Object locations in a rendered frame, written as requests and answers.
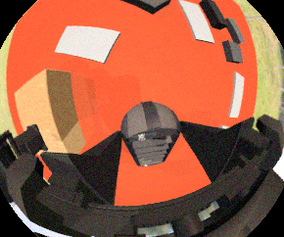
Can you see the dark grey switch panel with green rocker switches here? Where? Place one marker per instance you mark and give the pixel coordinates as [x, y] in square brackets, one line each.
[149, 130]

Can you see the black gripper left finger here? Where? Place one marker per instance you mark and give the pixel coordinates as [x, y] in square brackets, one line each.
[97, 168]

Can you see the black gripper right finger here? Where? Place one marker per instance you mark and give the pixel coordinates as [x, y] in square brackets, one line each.
[213, 145]

